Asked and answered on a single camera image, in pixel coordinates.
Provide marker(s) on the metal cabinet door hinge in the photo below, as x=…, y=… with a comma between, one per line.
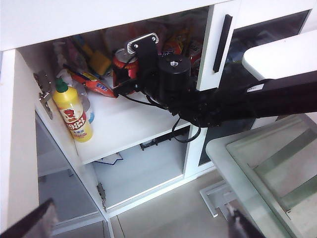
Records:
x=101, y=192
x=44, y=84

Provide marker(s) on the white metal foot bracket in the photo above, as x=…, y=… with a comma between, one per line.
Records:
x=206, y=202

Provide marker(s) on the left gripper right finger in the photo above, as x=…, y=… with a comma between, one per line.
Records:
x=240, y=228

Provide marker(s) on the yellow detergent bottle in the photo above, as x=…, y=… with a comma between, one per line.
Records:
x=74, y=116

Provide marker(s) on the red herbal tea can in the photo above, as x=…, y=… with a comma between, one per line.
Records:
x=120, y=63

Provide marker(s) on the white cabinet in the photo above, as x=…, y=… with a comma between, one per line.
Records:
x=128, y=119

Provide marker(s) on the small black device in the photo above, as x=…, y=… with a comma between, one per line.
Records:
x=148, y=145

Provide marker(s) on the orange snack bag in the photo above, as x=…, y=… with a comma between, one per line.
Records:
x=96, y=86

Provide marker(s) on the blue white paper sheet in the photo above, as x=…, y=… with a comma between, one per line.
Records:
x=111, y=160

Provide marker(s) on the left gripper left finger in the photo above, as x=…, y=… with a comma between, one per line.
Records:
x=29, y=223

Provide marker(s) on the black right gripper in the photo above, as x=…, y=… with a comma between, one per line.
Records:
x=148, y=74

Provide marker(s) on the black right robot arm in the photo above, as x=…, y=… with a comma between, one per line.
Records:
x=272, y=99

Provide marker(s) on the pink white plastic packet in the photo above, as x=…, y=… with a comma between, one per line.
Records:
x=74, y=53

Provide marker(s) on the clear water bottle blue label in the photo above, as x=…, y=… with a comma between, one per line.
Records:
x=90, y=114

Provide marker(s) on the yellow blue cleaning brush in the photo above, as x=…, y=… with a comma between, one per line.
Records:
x=99, y=59

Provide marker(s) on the white glass-panel cabinet door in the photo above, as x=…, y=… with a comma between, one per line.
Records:
x=210, y=49
x=22, y=124

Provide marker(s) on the orange yellow snack packet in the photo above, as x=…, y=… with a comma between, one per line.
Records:
x=174, y=44

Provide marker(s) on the glass panel white frame table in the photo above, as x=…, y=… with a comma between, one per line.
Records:
x=284, y=173

